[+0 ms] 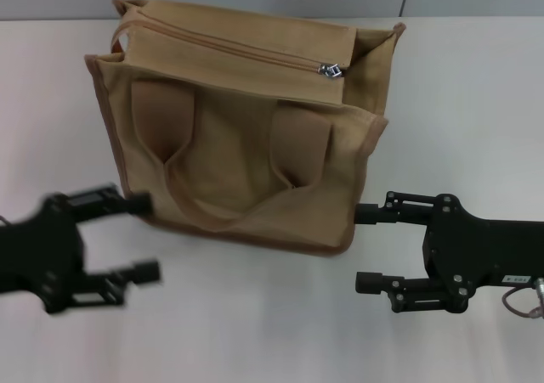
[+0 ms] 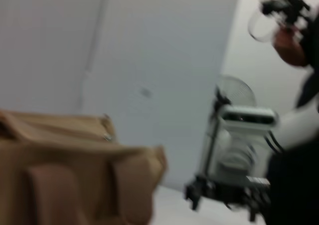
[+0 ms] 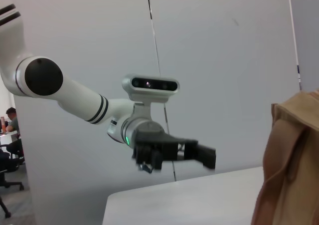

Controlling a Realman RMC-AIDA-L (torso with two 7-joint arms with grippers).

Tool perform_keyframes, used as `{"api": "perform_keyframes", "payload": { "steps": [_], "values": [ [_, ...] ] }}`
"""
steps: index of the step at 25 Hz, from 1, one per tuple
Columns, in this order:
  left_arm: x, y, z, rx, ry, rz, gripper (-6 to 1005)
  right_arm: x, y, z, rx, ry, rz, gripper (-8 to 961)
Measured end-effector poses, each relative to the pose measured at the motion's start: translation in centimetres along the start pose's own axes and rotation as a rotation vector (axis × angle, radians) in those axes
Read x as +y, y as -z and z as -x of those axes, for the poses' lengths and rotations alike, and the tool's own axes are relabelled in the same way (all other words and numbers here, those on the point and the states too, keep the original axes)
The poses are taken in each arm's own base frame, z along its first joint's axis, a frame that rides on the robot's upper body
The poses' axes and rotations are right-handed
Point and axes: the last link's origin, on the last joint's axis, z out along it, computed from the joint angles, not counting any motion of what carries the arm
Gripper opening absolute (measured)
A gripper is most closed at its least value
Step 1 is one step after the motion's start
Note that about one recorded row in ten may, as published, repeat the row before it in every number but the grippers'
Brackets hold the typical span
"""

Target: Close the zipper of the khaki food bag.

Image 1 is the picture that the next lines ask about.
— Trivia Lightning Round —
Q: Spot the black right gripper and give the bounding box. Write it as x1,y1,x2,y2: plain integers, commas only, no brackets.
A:
354,190,544,316

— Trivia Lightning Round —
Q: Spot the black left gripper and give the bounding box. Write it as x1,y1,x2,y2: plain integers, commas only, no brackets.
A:
0,182,163,316

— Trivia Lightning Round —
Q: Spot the khaki canvas food bag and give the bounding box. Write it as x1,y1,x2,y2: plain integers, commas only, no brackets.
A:
83,0,407,259

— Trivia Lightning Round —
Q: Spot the silver metal zipper pull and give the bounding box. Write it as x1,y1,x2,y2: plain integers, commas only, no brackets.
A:
317,61,343,79

